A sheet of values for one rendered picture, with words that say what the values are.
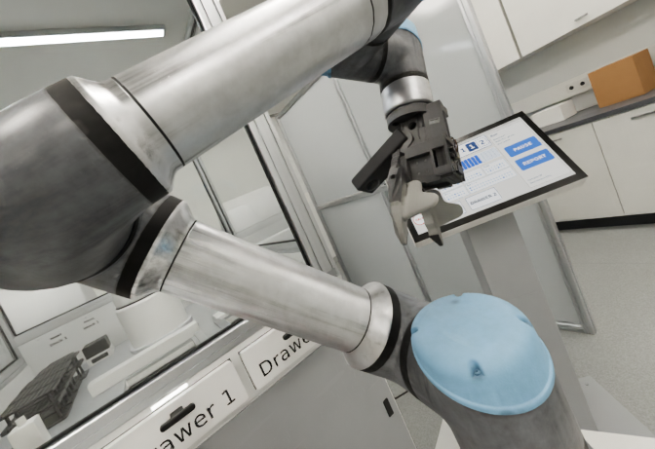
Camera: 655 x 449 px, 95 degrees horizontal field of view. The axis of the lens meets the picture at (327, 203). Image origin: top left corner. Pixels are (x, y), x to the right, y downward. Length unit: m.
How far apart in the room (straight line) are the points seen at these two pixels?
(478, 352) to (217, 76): 0.31
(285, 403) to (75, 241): 0.83
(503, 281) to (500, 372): 0.91
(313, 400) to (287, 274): 0.72
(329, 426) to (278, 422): 0.17
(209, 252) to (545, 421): 0.34
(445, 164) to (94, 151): 0.37
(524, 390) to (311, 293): 0.21
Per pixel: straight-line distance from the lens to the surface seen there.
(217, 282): 0.34
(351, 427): 1.16
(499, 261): 1.19
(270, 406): 0.99
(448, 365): 0.32
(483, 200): 1.04
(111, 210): 0.24
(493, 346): 0.33
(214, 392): 0.91
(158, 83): 0.24
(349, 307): 0.39
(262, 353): 0.92
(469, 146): 1.16
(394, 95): 0.48
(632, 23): 3.62
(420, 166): 0.44
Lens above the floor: 1.25
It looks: 4 degrees down
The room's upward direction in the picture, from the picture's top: 24 degrees counter-clockwise
